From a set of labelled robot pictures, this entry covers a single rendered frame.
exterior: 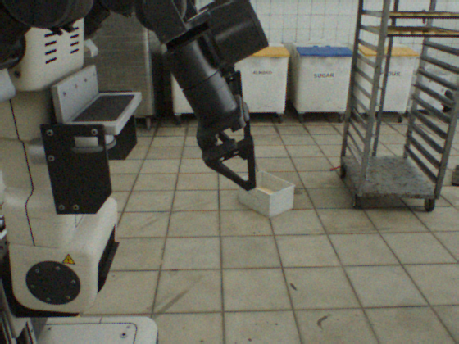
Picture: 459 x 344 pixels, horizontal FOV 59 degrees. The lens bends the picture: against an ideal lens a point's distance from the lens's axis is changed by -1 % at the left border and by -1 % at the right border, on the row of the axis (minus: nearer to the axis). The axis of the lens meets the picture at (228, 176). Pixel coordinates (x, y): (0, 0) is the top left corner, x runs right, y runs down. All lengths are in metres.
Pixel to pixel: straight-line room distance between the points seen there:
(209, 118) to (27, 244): 0.45
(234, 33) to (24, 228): 0.52
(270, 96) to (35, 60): 3.68
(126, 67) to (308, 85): 1.79
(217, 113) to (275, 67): 3.67
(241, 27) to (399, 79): 4.09
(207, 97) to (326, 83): 3.83
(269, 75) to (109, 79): 1.54
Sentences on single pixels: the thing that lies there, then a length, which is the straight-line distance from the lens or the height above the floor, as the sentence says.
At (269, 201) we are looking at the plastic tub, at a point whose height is 0.11.
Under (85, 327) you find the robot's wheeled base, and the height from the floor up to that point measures 0.28.
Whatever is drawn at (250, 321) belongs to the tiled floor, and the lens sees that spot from 1.79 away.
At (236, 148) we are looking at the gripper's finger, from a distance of 0.50.
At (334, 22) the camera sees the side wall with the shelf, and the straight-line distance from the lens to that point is 4.94.
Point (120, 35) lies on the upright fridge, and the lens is 3.94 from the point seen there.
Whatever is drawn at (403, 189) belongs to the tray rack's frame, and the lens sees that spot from 2.71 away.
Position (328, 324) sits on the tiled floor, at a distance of 1.82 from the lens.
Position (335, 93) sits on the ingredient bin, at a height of 0.32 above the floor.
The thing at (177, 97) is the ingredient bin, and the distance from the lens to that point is 4.22.
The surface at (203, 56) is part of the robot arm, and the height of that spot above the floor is 1.16.
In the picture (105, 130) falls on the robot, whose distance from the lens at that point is 0.68.
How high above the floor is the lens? 1.23
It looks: 24 degrees down
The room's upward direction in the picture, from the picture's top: straight up
